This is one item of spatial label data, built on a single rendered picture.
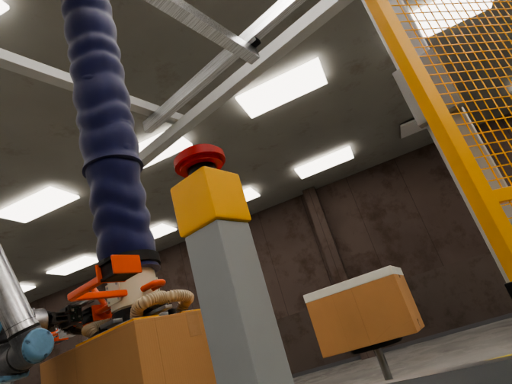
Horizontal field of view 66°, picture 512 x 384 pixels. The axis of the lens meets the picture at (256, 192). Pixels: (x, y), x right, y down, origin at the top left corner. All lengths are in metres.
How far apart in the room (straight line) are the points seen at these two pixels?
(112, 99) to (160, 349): 1.05
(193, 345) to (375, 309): 1.52
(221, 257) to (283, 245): 9.36
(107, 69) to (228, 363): 1.59
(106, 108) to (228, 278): 1.36
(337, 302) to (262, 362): 2.20
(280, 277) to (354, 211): 2.40
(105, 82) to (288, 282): 8.32
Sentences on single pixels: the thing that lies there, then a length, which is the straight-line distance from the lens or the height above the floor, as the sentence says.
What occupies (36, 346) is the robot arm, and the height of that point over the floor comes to 0.96.
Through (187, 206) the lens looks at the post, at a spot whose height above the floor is 0.96.
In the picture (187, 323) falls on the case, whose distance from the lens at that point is 1.27.
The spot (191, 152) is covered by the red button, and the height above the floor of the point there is 1.03.
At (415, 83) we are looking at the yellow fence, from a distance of 1.42.
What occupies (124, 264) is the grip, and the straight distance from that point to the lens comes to 1.11.
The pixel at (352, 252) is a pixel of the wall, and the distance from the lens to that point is 9.45.
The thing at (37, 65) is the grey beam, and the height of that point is 3.27.
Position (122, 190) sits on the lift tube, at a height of 1.45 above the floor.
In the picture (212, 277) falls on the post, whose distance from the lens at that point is 0.46.
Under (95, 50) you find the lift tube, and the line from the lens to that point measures 1.95.
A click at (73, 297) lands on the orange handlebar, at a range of 1.32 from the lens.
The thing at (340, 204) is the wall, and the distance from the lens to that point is 9.68.
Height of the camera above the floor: 0.78
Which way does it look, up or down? 21 degrees up
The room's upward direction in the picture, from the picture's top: 17 degrees counter-clockwise
